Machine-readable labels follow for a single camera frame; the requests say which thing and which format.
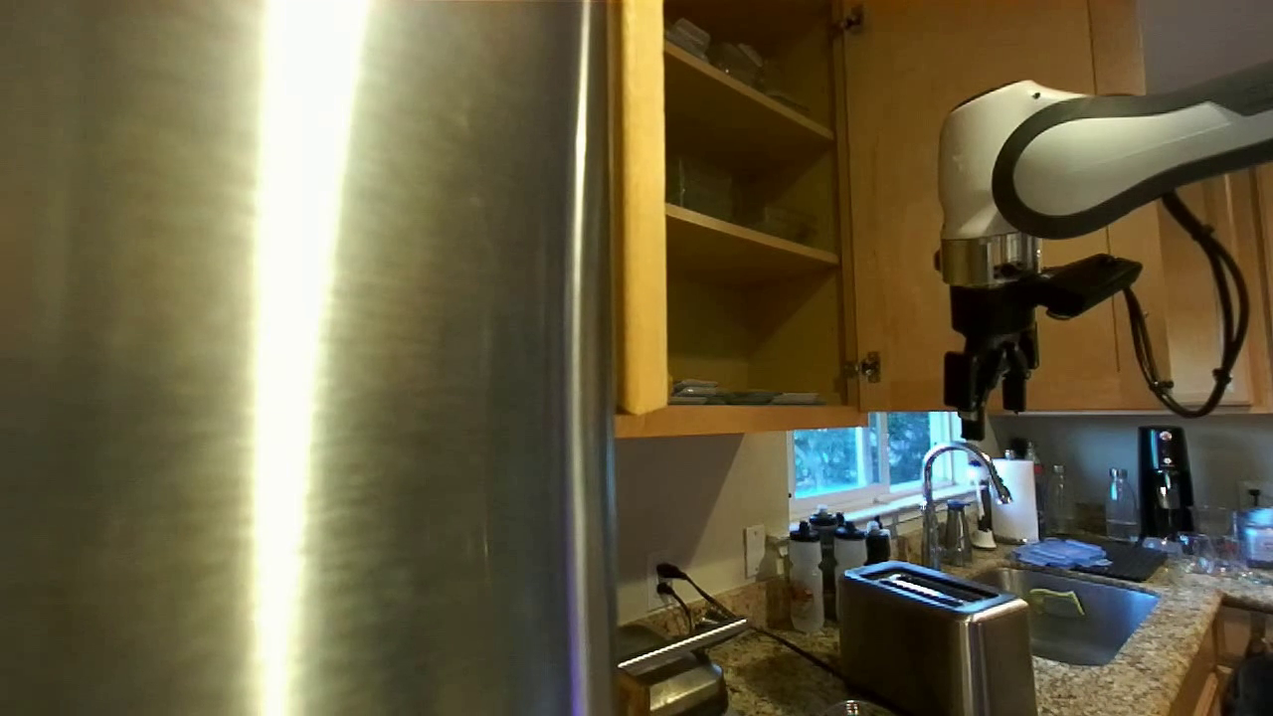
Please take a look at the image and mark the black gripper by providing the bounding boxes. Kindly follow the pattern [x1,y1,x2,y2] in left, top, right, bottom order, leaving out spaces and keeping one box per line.
[943,273,1047,446]

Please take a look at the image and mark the wide wooden cabinet door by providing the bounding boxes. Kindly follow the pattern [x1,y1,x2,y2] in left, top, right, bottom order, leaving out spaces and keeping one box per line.
[839,0,1147,419]

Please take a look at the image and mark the narrow wooden cabinet door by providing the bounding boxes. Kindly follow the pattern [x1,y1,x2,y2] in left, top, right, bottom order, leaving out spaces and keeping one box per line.
[611,0,671,421]

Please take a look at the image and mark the white paper towel roll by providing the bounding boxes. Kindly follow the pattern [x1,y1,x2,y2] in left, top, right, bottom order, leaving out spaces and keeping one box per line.
[989,454,1047,547]

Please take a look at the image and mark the dark soap dispenser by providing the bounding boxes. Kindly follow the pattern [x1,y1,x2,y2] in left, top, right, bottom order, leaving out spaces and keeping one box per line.
[965,482,1004,551]

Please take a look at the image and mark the chrome kitchen faucet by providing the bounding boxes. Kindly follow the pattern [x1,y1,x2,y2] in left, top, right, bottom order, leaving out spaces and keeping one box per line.
[920,436,1018,567]

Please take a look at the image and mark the white framed window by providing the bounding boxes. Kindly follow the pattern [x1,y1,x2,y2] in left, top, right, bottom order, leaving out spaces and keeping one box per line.
[787,407,985,518]

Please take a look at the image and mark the clear plastic bottle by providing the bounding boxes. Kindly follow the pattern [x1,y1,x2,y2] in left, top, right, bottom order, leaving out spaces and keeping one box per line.
[1102,466,1140,542]

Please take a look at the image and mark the blue cloth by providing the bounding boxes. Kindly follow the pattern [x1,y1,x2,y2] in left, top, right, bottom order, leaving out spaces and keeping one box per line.
[1014,534,1114,578]

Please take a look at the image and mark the black coffee machine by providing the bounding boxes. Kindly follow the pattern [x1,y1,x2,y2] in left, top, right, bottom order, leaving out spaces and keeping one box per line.
[1135,421,1198,542]

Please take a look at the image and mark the black dish mat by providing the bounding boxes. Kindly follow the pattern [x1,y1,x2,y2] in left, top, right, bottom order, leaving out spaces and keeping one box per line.
[1057,534,1175,588]

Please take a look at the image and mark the stacked flat glass dishes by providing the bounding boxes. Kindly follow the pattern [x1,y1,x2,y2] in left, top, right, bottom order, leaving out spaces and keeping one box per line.
[668,373,827,409]

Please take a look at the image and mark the stainless steel sink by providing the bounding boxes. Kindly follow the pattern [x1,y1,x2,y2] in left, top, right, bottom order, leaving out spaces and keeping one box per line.
[997,562,1165,666]

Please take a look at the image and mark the stainless steel toaster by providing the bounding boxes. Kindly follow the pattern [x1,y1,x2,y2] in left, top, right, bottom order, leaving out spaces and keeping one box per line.
[834,558,1043,716]

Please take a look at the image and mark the clear glass jar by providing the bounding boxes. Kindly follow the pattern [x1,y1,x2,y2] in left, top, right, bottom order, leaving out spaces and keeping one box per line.
[1228,482,1273,567]

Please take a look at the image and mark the clear glass food containers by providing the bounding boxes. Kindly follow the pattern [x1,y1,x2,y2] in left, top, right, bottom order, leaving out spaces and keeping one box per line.
[668,13,777,86]

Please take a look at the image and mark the stainless steel refrigerator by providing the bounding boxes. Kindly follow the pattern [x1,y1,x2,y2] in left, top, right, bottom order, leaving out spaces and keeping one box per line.
[0,0,620,716]

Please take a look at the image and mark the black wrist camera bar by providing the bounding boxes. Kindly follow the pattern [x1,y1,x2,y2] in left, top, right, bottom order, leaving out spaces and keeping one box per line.
[1026,250,1147,323]

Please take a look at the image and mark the two-door wooden wall cabinet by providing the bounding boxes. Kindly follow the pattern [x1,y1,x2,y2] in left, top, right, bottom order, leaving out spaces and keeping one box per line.
[1031,172,1273,419]

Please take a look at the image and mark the white switch plate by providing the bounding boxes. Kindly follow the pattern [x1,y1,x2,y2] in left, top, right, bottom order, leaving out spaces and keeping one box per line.
[741,519,773,583]

